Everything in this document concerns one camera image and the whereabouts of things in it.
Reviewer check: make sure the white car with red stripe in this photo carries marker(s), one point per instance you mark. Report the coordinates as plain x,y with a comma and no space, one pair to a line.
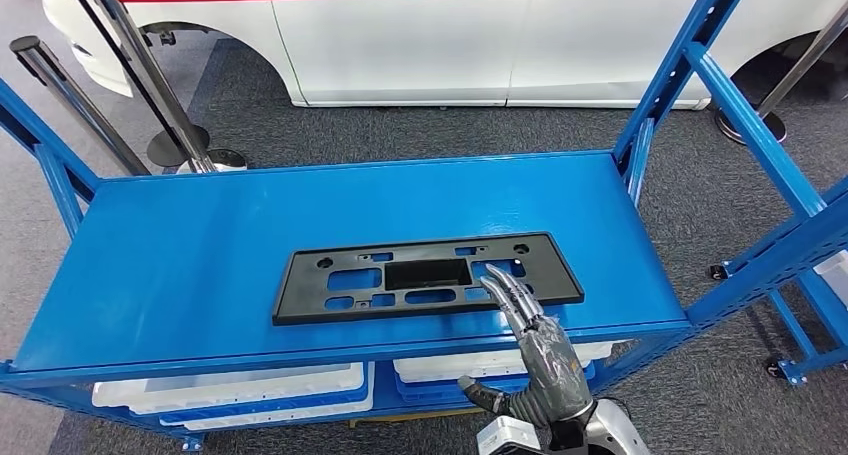
397,41

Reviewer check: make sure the black plastic plate bracket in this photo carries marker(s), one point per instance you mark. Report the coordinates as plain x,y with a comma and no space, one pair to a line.
311,293

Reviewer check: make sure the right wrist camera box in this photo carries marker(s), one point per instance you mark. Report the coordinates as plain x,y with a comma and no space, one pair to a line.
507,439

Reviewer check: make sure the chrome stanchion post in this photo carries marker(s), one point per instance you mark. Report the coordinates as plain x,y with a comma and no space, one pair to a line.
142,61
66,94
748,127

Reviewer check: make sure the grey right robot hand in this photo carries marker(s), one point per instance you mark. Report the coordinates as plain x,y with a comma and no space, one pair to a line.
550,366

